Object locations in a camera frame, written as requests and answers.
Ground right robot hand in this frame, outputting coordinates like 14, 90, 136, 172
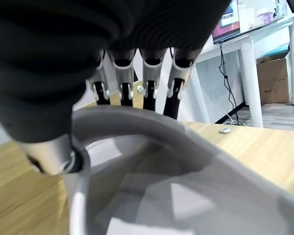
0, 0, 232, 175

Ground laptop with lit screen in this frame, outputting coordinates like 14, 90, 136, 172
212, 0, 241, 45

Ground white box on desk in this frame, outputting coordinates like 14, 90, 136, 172
237, 0, 257, 30

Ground white desk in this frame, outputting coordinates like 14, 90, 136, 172
178, 11, 294, 128

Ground purple and white packet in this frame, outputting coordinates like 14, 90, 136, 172
252, 8, 276, 27

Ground cardboard box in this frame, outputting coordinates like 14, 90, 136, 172
256, 50, 292, 106

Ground black power cable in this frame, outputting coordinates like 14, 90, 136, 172
218, 42, 245, 126

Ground white cable on floor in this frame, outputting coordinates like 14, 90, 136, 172
217, 105, 239, 125

